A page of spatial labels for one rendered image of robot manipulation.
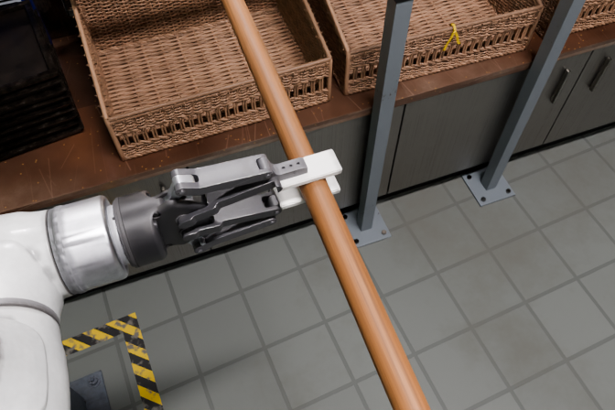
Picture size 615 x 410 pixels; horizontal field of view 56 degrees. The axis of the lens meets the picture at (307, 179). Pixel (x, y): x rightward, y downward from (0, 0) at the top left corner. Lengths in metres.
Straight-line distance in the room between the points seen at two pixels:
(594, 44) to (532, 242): 0.67
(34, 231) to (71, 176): 0.90
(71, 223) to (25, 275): 0.06
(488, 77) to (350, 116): 0.41
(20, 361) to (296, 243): 1.51
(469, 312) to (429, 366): 0.22
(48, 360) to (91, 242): 0.11
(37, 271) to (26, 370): 0.11
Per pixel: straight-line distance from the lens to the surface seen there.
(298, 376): 1.78
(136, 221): 0.59
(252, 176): 0.57
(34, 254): 0.59
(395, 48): 1.33
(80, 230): 0.59
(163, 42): 1.73
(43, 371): 0.52
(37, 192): 1.50
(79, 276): 0.60
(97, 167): 1.49
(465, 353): 1.86
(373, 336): 0.54
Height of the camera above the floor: 1.72
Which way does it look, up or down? 55 degrees down
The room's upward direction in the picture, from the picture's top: straight up
